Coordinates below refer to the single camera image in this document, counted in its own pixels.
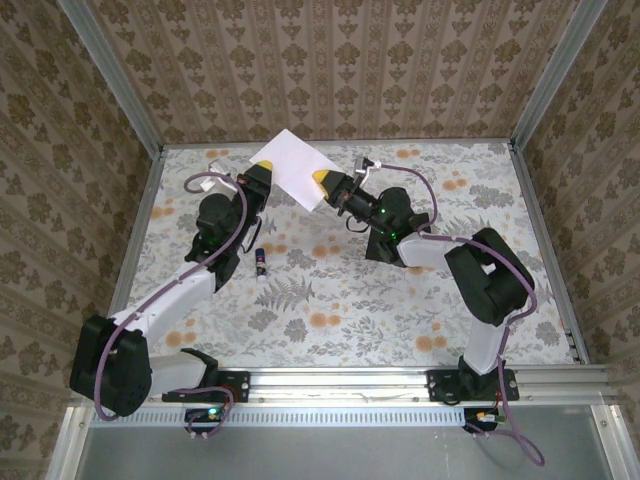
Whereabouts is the white letter paper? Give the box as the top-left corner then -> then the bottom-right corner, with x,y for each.
247,128 -> 339,213

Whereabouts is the floral tablecloth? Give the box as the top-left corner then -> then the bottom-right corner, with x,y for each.
107,144 -> 576,369

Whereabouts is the left controller board, green light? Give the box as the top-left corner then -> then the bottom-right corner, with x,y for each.
183,407 -> 225,435

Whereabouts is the right controller board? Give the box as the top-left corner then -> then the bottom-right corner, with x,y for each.
463,407 -> 507,434

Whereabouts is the grey metal panel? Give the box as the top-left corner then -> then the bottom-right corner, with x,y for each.
47,404 -> 640,480

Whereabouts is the aluminium back rail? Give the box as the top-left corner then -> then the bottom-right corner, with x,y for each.
160,139 -> 516,150

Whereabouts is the aluminium left side rail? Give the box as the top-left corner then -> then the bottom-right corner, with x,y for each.
94,147 -> 167,370

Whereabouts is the aluminium right side rail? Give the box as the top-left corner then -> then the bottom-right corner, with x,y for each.
507,142 -> 589,366

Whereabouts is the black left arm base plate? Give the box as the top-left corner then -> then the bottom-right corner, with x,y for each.
160,369 -> 252,404

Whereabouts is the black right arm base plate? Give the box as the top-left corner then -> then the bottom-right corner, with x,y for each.
427,368 -> 521,404

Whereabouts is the aluminium left frame post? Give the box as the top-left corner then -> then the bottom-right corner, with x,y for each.
53,0 -> 167,154

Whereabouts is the aluminium frame post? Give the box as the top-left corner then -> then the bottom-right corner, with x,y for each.
508,0 -> 604,151
53,0 -> 167,154

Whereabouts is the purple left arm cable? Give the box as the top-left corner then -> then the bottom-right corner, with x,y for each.
94,172 -> 251,442

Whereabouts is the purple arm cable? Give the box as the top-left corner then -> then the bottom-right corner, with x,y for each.
94,172 -> 251,442
374,162 -> 547,469

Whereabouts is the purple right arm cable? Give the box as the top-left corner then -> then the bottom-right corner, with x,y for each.
374,162 -> 547,469

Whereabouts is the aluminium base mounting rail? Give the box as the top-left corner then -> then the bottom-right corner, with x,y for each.
69,366 -> 615,407

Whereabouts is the aluminium right frame post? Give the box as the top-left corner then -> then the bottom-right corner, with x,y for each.
508,0 -> 604,151

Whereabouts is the slotted grey cable duct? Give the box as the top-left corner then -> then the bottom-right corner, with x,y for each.
89,407 -> 469,427

